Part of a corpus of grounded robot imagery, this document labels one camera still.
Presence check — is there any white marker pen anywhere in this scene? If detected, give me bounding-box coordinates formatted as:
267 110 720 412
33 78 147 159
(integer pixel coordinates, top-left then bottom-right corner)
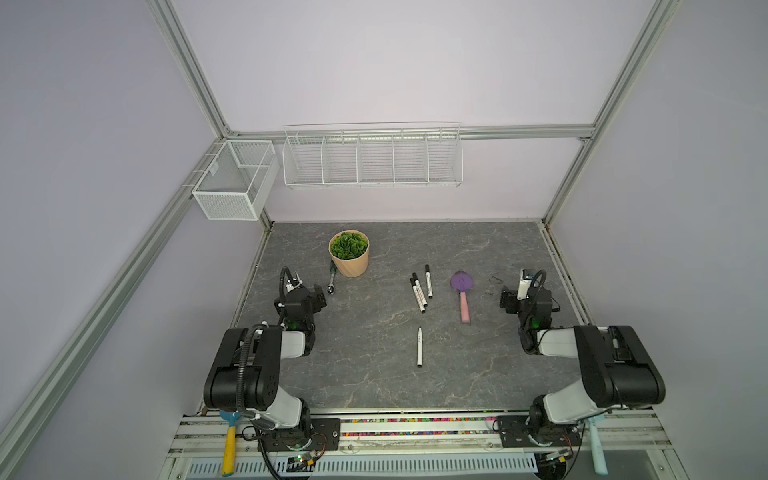
411 272 428 311
416 326 424 368
409 278 426 313
424 264 434 299

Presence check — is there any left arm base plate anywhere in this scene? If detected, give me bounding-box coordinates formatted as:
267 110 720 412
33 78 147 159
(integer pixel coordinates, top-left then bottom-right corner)
258 417 341 452

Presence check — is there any white mesh box basket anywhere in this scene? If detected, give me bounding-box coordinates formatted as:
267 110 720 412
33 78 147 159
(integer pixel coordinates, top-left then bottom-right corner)
192 140 279 221

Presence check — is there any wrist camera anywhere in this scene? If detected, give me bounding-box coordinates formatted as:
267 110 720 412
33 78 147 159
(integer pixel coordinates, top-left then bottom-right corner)
517 269 535 300
284 272 303 293

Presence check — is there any yellow handled blue tool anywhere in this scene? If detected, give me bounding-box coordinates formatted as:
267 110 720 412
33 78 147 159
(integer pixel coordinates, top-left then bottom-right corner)
219 410 240 478

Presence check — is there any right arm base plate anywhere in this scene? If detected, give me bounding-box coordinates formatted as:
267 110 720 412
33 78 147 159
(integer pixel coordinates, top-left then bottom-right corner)
492 415 582 448

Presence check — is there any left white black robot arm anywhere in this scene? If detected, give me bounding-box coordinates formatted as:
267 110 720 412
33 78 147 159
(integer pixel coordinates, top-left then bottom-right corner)
203 285 327 448

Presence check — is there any white wire shelf basket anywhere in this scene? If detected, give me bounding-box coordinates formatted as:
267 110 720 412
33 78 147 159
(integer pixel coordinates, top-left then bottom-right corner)
282 122 464 188

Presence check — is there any potted green plant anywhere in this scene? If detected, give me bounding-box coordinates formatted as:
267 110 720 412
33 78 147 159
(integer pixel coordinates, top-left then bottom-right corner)
328 230 370 278

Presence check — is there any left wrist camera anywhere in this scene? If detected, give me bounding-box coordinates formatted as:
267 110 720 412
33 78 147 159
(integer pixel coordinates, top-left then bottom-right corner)
284 272 303 293

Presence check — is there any white perforated cable tray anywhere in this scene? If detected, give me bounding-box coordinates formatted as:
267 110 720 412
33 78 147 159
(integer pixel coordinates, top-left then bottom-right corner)
169 452 539 479

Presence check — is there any silver wrench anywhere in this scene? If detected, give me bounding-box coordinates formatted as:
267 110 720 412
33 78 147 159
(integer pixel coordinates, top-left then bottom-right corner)
326 261 337 295

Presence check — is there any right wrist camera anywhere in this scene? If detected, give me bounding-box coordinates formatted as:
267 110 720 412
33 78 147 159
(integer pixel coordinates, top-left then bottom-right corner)
517 269 535 300

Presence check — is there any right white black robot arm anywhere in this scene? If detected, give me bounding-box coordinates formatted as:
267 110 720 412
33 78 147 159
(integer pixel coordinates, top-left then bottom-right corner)
500 287 666 446

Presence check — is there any teal garden trowel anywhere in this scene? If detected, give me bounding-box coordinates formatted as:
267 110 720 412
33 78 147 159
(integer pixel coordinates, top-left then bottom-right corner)
587 415 608 476

